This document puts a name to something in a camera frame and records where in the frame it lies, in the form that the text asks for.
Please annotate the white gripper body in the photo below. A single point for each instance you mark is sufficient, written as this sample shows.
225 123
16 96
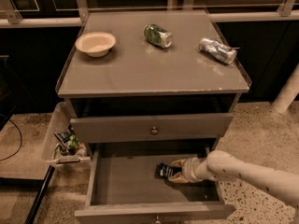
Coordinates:
189 170

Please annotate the blue rxbar blueberry wrapper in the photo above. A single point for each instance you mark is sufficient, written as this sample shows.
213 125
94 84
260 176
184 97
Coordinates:
165 171

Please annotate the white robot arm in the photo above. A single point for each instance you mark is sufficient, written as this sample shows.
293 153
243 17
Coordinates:
218 165

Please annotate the grey top drawer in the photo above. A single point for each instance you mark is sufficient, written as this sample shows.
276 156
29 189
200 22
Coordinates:
151 128

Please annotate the open grey middle drawer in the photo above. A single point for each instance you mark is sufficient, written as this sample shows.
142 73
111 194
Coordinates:
125 189

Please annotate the grey drawer cabinet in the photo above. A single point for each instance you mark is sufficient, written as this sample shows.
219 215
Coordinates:
140 79

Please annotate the snack packets in bin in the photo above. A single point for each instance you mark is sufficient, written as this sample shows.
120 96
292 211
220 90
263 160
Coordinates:
68 144

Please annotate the crushed silver can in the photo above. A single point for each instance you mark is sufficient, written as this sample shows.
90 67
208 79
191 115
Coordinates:
218 50

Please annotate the clear plastic bin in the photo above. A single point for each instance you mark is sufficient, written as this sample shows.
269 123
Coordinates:
59 122

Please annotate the green soda can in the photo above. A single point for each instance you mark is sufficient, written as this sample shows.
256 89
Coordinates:
158 36

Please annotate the white paper bowl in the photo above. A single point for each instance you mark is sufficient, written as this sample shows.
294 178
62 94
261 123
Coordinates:
95 44

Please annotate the white post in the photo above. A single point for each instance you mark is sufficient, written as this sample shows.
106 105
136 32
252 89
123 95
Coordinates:
288 93

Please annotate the metal railing frame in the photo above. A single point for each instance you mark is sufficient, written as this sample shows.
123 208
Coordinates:
39 13

